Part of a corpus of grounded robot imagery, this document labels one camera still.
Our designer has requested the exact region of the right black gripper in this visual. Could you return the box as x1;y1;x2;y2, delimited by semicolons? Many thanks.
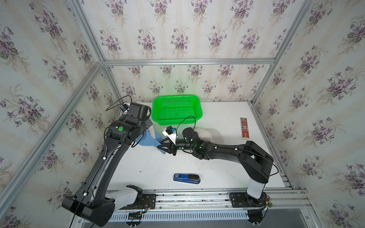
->
155;137;194;157

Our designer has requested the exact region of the blue baseball cap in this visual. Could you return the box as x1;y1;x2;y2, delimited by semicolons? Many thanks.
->
136;126;166;154

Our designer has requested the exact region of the white baseball cap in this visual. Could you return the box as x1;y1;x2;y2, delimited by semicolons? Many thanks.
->
194;128;224;144

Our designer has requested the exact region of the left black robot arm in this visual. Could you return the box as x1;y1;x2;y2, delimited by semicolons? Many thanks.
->
61;102;152;227

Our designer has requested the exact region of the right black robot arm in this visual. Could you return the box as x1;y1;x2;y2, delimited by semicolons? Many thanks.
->
157;126;274;200

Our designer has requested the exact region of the green plastic basket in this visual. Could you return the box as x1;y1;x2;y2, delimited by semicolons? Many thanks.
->
152;95;203;125

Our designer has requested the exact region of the blue stapler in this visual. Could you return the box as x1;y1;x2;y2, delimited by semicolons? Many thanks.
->
173;173;201;184

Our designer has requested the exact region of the red bookmark strip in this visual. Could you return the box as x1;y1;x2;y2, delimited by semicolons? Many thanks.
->
240;117;250;139

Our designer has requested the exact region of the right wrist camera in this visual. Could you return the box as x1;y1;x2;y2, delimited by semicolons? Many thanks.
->
163;126;178;144

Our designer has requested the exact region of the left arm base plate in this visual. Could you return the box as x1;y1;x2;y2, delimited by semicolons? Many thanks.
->
121;194;157;210

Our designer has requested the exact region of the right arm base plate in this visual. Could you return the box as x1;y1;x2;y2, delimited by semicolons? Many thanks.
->
229;192;270;208

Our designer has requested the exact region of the aluminium front rail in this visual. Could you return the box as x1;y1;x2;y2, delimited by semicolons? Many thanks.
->
75;186;312;213

